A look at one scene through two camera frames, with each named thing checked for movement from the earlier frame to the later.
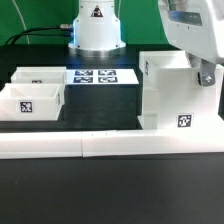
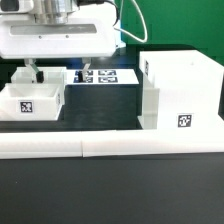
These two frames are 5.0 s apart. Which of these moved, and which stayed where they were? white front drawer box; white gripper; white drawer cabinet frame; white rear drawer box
Moved: white gripper
Stayed: white front drawer box; white rear drawer box; white drawer cabinet frame
